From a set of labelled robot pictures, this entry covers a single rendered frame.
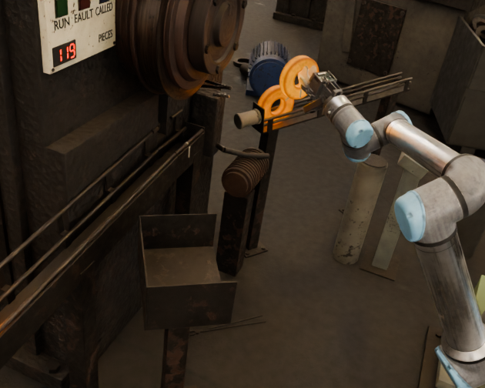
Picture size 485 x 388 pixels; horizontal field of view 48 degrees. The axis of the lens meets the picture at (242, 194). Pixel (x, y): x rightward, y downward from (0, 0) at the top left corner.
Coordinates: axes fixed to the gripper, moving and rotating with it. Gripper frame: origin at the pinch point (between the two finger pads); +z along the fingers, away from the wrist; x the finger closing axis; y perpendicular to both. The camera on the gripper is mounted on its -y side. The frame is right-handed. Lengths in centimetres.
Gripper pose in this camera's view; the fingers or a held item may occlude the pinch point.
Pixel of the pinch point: (300, 72)
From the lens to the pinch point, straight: 199.6
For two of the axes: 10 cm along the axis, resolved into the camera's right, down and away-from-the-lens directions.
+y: 2.7, -6.5, -7.1
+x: -8.4, 2.0, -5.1
